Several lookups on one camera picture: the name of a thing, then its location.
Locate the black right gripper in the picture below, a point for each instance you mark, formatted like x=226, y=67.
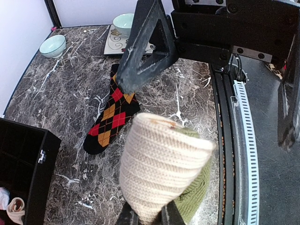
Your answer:
x=211, y=30

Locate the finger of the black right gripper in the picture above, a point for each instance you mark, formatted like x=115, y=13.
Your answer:
x=150, y=48
x=288, y=126

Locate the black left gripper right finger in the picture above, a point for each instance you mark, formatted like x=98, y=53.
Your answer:
x=170, y=215

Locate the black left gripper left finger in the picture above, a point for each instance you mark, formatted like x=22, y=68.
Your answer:
x=127, y=216

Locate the striped beige maroon sock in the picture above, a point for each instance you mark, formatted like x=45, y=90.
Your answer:
x=164, y=162

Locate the black argyle orange red sock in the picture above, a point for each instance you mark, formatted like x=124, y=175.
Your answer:
x=119, y=110

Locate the pale green bowl on plate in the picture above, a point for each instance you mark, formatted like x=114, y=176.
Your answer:
x=123, y=23

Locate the square floral plate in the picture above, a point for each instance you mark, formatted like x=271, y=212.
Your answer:
x=115, y=42

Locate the pale green bowl at back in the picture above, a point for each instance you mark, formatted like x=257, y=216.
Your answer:
x=53, y=47

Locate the beige rolled sock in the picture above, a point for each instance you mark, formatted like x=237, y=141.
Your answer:
x=16, y=210

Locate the black box with glass lid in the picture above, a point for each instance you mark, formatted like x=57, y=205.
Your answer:
x=27, y=160

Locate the pink white rolled sock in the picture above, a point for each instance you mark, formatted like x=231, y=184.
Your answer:
x=4, y=198

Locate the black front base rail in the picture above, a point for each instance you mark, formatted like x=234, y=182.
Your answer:
x=224, y=98

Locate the white slotted cable duct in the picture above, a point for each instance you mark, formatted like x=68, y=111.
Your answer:
x=248, y=169

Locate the black right frame post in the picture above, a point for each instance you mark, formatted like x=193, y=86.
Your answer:
x=53, y=13

